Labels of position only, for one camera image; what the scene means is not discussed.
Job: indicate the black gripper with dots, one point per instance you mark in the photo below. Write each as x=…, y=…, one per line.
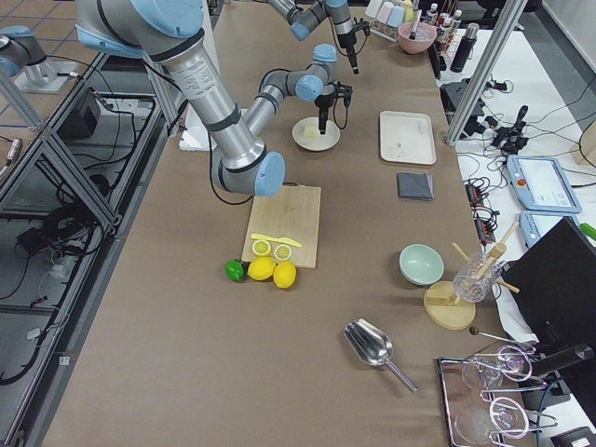
x=345, y=41
x=323, y=103

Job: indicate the beige round plate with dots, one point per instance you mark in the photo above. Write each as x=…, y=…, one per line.
x=308, y=136

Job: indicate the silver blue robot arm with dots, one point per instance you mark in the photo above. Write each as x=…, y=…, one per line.
x=303, y=22
x=171, y=34

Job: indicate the white rabbit tray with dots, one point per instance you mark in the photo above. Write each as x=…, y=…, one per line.
x=406, y=138

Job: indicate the pastel cup holder rack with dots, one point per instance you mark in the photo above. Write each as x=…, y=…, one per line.
x=387, y=16

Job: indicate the pink bowl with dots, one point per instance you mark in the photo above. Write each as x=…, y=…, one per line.
x=425, y=36

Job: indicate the sauce bottles rack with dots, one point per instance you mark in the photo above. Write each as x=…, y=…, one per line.
x=446, y=21

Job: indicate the wooden cutting board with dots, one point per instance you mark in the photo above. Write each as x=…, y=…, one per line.
x=294, y=213

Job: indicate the black thermos bottle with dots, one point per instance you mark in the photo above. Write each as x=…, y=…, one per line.
x=464, y=49

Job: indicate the grey folded cloth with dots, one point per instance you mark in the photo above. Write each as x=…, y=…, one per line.
x=415, y=185

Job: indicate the yellow plastic knife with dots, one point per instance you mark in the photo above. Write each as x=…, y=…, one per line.
x=282, y=240

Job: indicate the lemon half lower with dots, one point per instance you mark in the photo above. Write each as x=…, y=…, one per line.
x=282, y=252

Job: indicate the lemon half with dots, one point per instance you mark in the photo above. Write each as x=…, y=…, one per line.
x=282, y=252
x=261, y=247

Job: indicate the lemon half upper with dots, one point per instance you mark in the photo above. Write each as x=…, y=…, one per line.
x=261, y=247

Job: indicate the yellow lemon right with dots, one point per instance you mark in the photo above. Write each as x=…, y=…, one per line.
x=285, y=274

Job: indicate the yellow lemon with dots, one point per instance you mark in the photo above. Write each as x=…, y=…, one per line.
x=262, y=268
x=285, y=274

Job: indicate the yellow lemon left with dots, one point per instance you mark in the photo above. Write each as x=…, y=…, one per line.
x=262, y=268

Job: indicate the mint green bowl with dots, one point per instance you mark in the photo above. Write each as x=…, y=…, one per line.
x=421, y=264

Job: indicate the green lime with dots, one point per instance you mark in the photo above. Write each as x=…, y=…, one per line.
x=235, y=270

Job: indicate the clear glass cup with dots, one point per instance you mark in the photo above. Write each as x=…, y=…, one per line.
x=476, y=278

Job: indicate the blue teach pendant upper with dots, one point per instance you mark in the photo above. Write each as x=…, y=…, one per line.
x=539, y=184

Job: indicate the blue teach pendant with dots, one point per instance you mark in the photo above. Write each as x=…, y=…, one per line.
x=534, y=224
x=539, y=184

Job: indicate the wooden cup rack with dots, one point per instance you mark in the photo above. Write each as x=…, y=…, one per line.
x=456, y=314

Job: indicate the blue teach pendant lower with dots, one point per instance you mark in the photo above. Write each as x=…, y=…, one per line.
x=534, y=224

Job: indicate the metal scoop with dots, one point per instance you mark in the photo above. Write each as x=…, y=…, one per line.
x=374, y=348

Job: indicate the black monitor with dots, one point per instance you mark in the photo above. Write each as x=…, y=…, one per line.
x=556, y=278

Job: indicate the aluminium frame post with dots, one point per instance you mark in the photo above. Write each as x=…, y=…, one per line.
x=504, y=26

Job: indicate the wire glass rack tray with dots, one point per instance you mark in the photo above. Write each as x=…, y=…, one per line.
x=482, y=398

